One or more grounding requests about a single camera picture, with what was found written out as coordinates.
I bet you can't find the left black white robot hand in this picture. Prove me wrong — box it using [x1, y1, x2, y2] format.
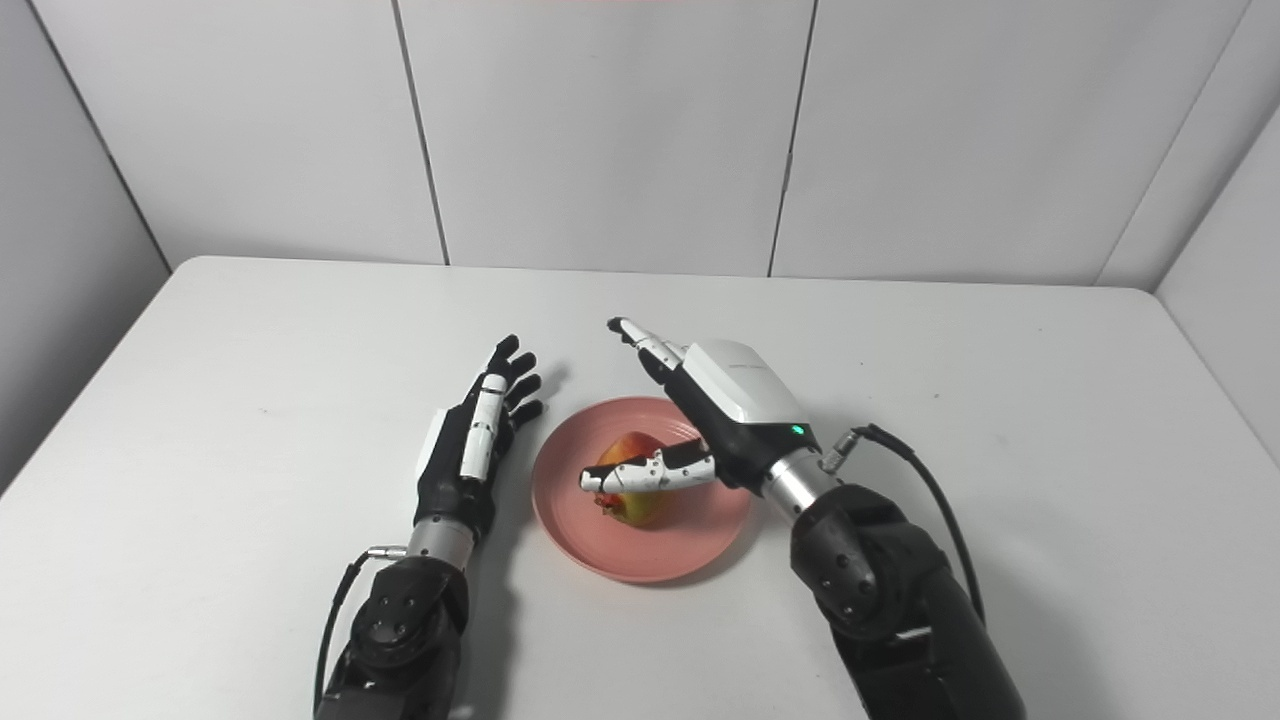
[413, 334, 545, 544]

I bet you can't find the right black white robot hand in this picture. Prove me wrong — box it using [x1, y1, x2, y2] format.
[579, 316, 822, 497]

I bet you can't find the pink round plate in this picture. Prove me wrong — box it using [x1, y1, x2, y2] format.
[531, 397, 754, 586]

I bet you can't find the red yellow apple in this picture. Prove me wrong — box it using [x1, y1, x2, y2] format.
[595, 430, 670, 529]

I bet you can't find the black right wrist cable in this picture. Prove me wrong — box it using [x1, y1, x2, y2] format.
[819, 423, 989, 627]

